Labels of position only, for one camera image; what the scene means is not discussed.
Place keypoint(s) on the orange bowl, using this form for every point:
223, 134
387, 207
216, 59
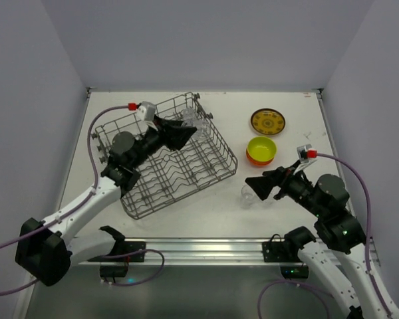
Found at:
260, 159

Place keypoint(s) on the clear glass cup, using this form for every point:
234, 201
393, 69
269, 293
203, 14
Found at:
270, 199
248, 196
188, 117
202, 132

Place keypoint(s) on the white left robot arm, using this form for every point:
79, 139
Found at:
51, 246

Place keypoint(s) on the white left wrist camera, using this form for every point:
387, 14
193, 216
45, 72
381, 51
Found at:
146, 112

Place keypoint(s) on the yellow patterned plate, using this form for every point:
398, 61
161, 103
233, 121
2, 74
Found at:
267, 122

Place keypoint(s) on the lime green bowl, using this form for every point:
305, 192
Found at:
262, 144

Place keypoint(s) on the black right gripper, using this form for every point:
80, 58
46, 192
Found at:
280, 181

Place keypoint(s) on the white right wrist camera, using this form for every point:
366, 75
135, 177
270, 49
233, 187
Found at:
305, 160

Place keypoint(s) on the aluminium mounting rail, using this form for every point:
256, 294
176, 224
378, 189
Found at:
175, 251

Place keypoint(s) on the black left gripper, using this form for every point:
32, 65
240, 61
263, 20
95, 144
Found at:
163, 130

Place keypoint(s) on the grey wire dish rack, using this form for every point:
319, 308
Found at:
168, 177

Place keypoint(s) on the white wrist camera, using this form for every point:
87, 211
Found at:
305, 160
146, 112

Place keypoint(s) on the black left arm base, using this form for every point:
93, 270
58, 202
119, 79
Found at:
120, 247

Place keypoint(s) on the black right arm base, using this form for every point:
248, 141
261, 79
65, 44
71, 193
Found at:
283, 250

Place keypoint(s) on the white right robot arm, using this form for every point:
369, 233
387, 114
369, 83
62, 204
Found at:
337, 254

